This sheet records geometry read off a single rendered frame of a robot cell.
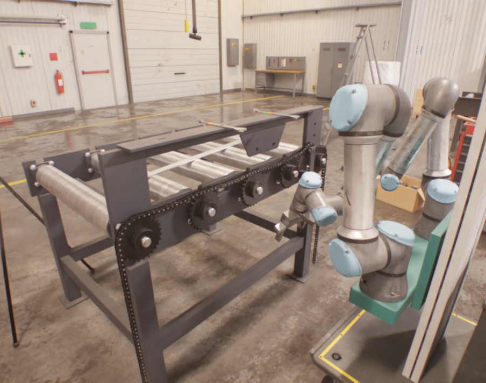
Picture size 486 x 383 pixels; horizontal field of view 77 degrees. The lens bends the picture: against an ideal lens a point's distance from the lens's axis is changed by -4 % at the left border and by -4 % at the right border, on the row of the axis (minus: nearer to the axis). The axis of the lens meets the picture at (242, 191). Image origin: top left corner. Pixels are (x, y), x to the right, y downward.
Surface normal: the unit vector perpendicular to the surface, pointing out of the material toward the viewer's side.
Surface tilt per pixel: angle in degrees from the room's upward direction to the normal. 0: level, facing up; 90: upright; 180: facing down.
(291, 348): 0
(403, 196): 90
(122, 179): 90
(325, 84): 90
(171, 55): 90
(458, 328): 0
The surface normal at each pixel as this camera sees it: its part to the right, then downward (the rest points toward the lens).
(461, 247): -0.72, 0.27
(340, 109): -0.94, 0.00
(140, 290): 0.74, 0.26
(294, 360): 0.00, -0.92
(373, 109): 0.29, 0.26
